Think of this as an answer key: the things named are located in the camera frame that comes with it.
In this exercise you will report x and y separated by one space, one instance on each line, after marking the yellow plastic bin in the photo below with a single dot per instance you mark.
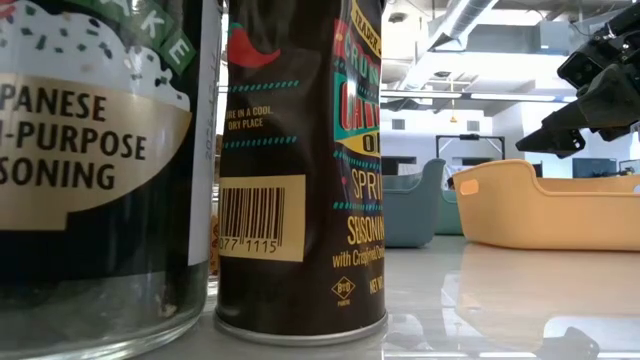
525 215

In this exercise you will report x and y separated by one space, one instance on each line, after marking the black frame rig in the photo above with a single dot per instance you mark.
470 136

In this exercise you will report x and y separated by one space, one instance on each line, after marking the teal plastic bin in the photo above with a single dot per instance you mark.
448 215

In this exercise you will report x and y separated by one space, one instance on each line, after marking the yellow hanging pendant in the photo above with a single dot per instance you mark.
453 119

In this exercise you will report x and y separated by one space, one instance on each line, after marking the small cork-stoppered glass jar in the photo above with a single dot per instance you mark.
214 245

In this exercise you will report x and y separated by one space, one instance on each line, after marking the silver ventilation duct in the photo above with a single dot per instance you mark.
462 20

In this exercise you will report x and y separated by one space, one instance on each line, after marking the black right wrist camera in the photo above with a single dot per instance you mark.
580 70

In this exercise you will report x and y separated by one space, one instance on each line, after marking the dark desk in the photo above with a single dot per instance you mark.
397 162

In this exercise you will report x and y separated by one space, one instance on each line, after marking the square wall vent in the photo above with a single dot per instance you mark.
398 124
473 125

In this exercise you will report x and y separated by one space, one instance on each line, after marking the chili onion seasoning can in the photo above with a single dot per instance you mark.
280 150

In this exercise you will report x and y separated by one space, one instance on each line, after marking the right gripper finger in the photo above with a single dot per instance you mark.
555 142
610 100

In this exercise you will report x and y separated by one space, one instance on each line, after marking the furikake jar black lid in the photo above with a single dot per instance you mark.
100 150

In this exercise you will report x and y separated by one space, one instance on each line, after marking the ceiling light strip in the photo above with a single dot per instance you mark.
420 94
510 97

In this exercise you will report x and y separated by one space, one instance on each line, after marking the blue plastic bin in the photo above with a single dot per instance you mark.
410 215

